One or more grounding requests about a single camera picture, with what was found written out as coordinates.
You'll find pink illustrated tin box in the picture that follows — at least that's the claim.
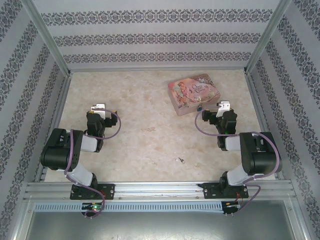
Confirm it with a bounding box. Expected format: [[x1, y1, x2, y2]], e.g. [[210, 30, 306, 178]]
[[167, 72, 222, 117]]

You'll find small circuit board green light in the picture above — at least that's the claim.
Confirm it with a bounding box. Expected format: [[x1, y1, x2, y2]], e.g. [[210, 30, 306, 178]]
[[81, 202, 104, 211]]

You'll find small black circuit board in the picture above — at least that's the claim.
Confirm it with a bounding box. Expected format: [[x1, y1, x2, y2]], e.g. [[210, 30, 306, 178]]
[[223, 201, 241, 215]]

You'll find grey metal front panel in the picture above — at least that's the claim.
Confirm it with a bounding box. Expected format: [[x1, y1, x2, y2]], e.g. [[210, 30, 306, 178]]
[[14, 211, 307, 240]]

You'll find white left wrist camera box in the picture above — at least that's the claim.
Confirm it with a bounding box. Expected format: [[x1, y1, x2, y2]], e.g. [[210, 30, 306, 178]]
[[90, 102, 112, 118]]

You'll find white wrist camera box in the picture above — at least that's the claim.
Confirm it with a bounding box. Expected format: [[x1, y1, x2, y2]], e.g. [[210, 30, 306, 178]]
[[216, 100, 231, 118], [90, 102, 112, 118]]

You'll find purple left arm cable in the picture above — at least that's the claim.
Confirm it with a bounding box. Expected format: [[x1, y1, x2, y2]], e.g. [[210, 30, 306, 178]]
[[63, 108, 122, 220]]

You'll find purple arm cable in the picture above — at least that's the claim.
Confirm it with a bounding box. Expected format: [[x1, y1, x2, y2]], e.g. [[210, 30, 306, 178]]
[[63, 108, 122, 220], [195, 106, 280, 216]]

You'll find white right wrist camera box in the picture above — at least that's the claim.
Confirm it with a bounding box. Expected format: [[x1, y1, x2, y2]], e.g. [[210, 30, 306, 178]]
[[216, 100, 231, 118]]

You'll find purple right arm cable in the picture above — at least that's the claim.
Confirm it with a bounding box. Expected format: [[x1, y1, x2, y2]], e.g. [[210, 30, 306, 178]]
[[195, 106, 280, 216]]

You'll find aluminium table side rail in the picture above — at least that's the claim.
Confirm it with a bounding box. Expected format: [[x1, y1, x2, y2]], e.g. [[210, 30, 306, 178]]
[[246, 71, 286, 180], [34, 72, 73, 182]]

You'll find aluminium table end rail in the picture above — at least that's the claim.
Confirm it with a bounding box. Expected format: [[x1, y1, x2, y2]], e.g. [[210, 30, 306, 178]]
[[67, 67, 248, 74]]

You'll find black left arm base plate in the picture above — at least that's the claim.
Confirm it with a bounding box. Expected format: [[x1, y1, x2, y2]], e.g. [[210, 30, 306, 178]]
[[70, 183, 116, 201]]

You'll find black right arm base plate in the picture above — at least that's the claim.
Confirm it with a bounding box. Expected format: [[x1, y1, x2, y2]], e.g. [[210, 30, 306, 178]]
[[197, 182, 250, 200]]

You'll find aluminium mounting rail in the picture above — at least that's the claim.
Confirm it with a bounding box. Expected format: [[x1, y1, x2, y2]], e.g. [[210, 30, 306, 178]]
[[23, 181, 297, 201]]

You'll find aluminium frame post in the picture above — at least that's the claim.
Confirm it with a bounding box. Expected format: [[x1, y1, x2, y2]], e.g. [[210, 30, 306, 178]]
[[19, 0, 72, 76], [244, 0, 293, 73]]

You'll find slotted grey cable duct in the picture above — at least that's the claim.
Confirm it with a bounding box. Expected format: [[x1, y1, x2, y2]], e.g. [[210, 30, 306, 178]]
[[33, 201, 223, 213]]

